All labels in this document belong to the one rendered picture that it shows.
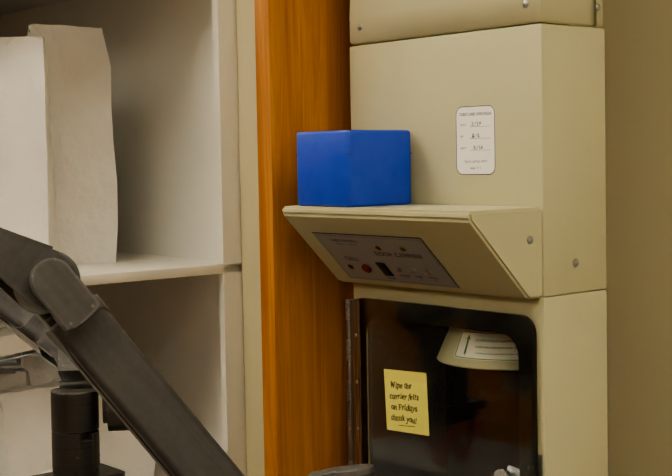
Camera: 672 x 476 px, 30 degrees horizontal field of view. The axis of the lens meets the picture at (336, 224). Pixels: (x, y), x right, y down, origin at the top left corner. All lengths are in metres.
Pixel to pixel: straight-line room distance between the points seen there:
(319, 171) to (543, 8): 0.33
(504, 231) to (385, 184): 0.20
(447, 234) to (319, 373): 0.39
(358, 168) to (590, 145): 0.27
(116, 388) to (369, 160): 0.43
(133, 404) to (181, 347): 1.51
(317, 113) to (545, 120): 0.37
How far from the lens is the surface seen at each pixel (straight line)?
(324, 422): 1.68
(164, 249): 2.77
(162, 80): 2.76
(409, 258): 1.44
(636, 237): 1.85
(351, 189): 1.46
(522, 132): 1.41
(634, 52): 1.86
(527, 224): 1.37
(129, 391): 1.24
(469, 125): 1.46
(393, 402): 1.57
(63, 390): 1.55
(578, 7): 1.46
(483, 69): 1.45
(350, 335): 1.62
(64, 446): 1.55
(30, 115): 2.42
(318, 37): 1.66
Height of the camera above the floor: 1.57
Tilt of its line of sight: 3 degrees down
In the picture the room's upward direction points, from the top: 1 degrees counter-clockwise
